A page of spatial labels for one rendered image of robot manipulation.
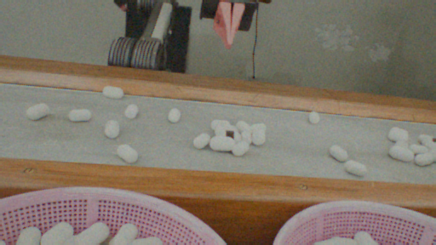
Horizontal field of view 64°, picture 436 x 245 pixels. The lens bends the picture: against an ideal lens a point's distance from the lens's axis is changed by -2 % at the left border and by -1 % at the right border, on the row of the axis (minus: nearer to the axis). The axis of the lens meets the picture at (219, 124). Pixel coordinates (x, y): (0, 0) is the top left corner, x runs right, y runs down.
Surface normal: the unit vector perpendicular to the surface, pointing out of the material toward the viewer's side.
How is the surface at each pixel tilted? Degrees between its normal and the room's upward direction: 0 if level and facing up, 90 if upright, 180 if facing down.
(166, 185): 0
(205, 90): 45
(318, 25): 90
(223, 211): 90
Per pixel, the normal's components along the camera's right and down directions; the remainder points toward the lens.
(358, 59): 0.14, 0.40
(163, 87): 0.18, -0.36
